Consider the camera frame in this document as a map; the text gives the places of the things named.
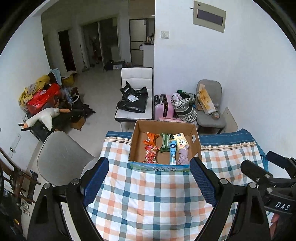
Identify purple cloth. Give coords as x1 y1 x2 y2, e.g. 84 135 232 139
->
177 148 189 165

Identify green snack packet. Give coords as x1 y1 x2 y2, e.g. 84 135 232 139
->
159 133 172 153

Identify red snack packet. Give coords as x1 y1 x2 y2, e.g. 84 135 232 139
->
144 145 160 164

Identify orange snack packet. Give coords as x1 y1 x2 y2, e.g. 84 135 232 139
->
143 132 159 147

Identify grey shell chair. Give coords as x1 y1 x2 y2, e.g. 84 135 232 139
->
37 131 99 186

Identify dark wooden chair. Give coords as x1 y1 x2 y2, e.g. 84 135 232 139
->
1 148 41 204

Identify tape roll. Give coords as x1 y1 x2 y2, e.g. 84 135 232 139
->
211 111 220 120

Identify cardboard box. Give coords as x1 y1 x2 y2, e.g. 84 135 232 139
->
128 120 202 172

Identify white goose plush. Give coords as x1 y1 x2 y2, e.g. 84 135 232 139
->
19 108 71 132

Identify pink floral package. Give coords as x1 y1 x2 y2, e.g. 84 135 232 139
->
159 117 183 123

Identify yellow paper package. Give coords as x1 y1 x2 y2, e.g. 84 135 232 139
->
197 84 216 115

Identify patterned tote bag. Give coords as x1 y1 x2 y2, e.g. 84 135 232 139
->
171 90 198 123

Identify black plastic bag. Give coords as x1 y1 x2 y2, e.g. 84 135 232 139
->
116 82 149 113

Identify grey fabric chair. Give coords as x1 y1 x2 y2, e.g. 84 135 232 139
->
196 79 226 134

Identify red plastic bag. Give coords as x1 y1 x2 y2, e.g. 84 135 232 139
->
26 83 60 114

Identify pink suitcase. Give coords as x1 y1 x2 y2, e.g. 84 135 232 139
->
154 94 174 120

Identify white padded chair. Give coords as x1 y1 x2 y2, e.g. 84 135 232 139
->
114 67 153 123

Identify yellow cloth pile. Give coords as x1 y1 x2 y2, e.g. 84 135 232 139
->
18 75 50 110

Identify beige board against wall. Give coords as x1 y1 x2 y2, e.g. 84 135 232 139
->
222 107 238 133

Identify wall light switch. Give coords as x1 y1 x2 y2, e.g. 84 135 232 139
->
161 31 170 39

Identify wall electrical panel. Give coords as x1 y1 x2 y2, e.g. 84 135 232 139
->
193 1 226 33

